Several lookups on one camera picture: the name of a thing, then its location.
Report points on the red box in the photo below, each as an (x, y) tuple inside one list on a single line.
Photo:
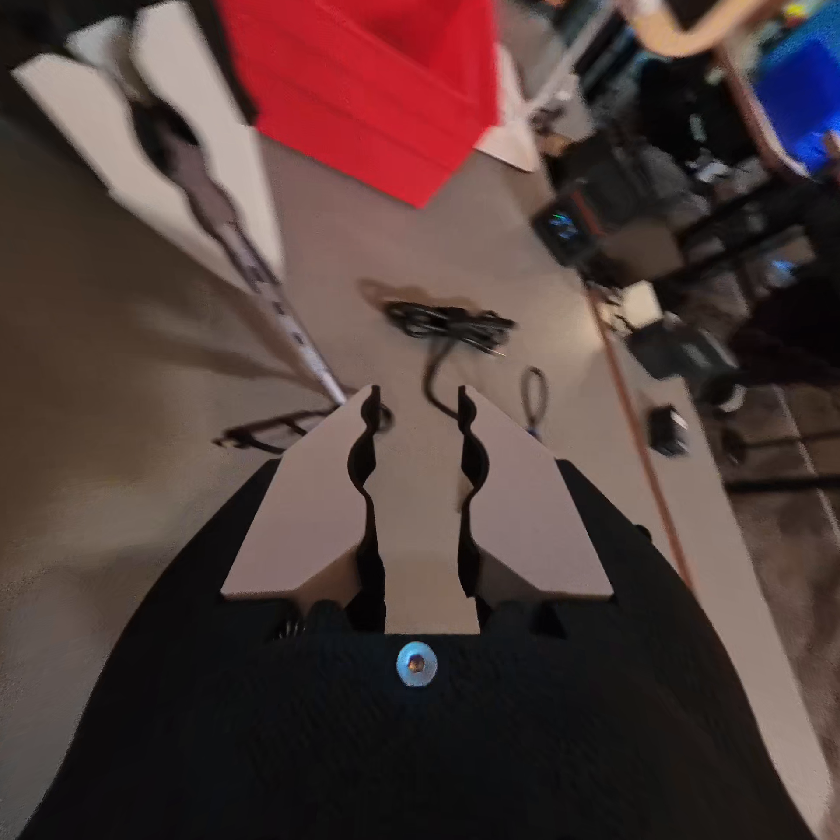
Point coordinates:
[(367, 85)]

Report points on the blue panel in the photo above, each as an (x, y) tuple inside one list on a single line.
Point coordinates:
[(797, 98)]

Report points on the white box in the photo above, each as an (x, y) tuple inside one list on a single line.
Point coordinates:
[(515, 141)]

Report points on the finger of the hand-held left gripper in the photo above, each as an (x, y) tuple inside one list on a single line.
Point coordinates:
[(210, 98), (92, 111)]

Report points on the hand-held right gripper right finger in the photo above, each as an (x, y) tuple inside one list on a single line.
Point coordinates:
[(531, 525)]

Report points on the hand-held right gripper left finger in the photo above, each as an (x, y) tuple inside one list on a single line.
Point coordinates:
[(295, 525)]

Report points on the small black device with screen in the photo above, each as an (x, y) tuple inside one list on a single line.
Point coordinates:
[(564, 226)]

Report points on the small black adapter block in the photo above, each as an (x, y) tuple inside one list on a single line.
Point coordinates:
[(668, 432)]

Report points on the curved wooden chair frame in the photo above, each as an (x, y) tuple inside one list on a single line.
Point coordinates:
[(676, 33)]

